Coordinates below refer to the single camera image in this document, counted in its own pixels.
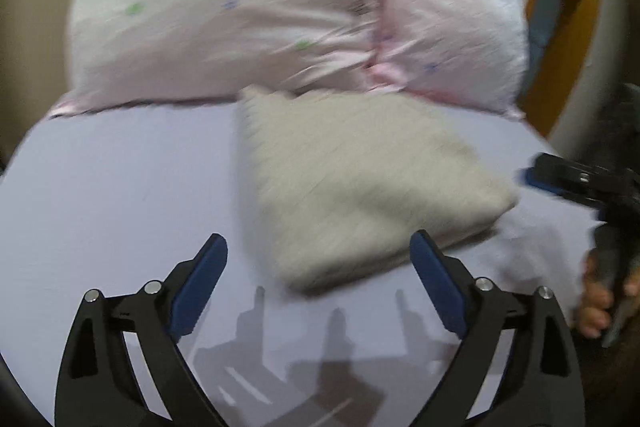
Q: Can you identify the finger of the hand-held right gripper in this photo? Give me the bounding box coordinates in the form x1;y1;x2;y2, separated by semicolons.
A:
520;153;632;212

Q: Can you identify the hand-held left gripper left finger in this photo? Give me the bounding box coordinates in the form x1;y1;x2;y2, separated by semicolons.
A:
54;233;230;427

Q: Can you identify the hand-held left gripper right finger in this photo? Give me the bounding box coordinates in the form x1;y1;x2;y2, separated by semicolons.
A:
409;229;586;427

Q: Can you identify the beige knit garment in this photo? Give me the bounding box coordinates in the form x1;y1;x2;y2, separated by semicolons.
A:
236;85;521;295

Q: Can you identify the person's right hand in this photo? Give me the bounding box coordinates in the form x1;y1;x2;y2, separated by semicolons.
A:
571;252;640;340

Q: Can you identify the lavender bed sheet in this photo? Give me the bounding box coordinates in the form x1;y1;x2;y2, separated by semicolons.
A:
0;94;603;427

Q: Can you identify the white plastic chair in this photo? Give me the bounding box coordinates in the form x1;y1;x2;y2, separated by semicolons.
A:
499;0;640;158

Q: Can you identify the orange wooden furniture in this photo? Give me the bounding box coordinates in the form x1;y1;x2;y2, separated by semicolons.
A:
460;0;618;142

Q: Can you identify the pink floral pillow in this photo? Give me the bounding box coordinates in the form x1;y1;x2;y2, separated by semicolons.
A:
47;0;531;122

